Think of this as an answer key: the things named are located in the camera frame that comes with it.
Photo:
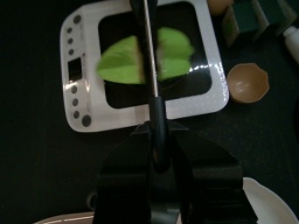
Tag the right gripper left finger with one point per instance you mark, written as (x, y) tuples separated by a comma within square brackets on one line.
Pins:
[(125, 180)]

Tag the white toy bottle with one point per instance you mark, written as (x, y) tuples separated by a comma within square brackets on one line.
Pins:
[(293, 42)]

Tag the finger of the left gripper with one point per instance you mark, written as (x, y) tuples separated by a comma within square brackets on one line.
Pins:
[(238, 27), (273, 14)]

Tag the white shallow dish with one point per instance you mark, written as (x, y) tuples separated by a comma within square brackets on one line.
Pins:
[(273, 207)]

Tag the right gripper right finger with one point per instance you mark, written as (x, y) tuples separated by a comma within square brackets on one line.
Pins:
[(210, 180)]

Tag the brown toy egg shell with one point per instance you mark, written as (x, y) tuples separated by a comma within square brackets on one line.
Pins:
[(247, 84)]

